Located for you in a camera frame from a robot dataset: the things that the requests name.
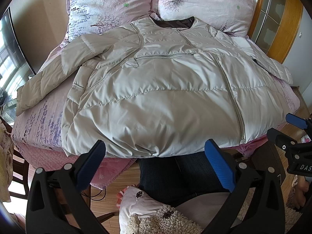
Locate beige puffer jacket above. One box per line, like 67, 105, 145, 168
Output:
15, 16, 294, 159

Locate person's right hand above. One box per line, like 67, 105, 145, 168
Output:
286, 175, 309, 209

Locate dark blue trousers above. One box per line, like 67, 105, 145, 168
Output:
138, 152, 227, 207

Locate pink floral bed sheet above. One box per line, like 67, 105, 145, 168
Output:
11, 35, 301, 191

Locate wooden chair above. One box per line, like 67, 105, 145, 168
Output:
0, 118, 30, 202

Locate right floral pink pillow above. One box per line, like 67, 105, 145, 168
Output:
158, 0, 254, 37

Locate floral pink pillow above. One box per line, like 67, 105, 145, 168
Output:
65, 0, 157, 42
158, 0, 254, 37

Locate left floral pink pillow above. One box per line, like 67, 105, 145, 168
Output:
65, 0, 157, 42

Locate black cable on floor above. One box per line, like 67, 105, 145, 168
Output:
80, 187, 107, 202

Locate wooden door frame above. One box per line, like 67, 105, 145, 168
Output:
247, 0, 304, 63

